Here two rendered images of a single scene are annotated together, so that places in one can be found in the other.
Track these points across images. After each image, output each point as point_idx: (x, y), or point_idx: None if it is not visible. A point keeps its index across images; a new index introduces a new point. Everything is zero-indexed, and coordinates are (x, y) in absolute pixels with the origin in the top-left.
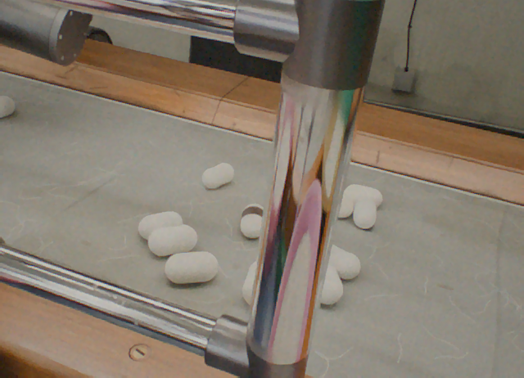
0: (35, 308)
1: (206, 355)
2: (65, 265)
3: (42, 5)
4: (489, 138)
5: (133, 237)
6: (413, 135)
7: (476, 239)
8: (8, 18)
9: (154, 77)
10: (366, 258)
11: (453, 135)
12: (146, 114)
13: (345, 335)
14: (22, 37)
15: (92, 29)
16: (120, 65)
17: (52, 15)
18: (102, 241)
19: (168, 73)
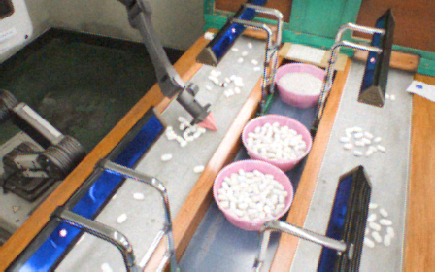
0: (251, 99)
1: (274, 73)
2: (267, 79)
3: (194, 85)
4: (190, 52)
5: (227, 98)
6: (190, 61)
7: (220, 64)
8: (195, 92)
9: (163, 95)
10: (228, 76)
11: (189, 56)
12: (175, 100)
13: (246, 80)
14: (196, 93)
15: (29, 142)
16: (154, 101)
17: (196, 85)
18: (229, 101)
19: (159, 93)
